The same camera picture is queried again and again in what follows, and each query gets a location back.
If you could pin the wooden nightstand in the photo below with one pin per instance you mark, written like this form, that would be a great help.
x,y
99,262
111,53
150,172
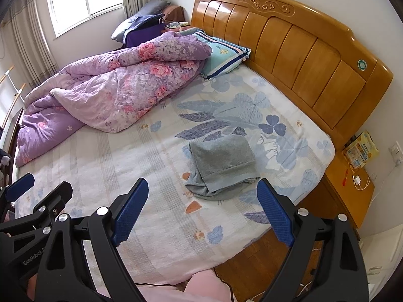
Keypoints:
x,y
168,29
338,176

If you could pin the white wall socket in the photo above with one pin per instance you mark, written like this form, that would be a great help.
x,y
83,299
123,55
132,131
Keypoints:
x,y
396,152

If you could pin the white cabinet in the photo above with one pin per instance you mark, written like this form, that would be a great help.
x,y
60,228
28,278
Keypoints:
x,y
381,248

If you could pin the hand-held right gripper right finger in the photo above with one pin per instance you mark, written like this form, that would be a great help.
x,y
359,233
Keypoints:
x,y
275,212

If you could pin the grey hoodie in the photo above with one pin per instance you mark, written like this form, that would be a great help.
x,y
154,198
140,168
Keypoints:
x,y
220,157

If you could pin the leaf-print bed sheet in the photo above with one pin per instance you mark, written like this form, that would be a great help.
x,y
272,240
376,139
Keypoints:
x,y
126,151

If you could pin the striped teal pillow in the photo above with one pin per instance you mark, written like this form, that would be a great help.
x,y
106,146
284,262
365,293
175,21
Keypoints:
x,y
220,56

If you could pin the grey pillow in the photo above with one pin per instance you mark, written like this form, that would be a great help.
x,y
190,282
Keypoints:
x,y
151,8

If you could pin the yellow packet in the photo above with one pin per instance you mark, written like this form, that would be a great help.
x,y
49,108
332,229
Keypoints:
x,y
362,151

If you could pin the brown cloth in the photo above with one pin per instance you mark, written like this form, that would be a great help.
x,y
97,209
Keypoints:
x,y
174,12

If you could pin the dark wooden chair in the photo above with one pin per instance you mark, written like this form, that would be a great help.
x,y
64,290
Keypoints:
x,y
15,125

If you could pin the purple floral quilt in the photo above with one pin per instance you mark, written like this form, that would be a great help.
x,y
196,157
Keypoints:
x,y
126,81

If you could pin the dark purple cloth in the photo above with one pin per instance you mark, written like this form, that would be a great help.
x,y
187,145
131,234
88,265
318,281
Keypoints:
x,y
141,34

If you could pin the wooden pole rack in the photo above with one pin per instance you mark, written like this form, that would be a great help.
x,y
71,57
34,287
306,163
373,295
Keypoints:
x,y
14,102

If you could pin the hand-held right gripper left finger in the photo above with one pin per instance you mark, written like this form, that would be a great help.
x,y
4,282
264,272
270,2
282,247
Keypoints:
x,y
130,209

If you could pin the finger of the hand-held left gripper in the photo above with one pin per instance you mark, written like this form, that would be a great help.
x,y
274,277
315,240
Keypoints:
x,y
56,196
20,184

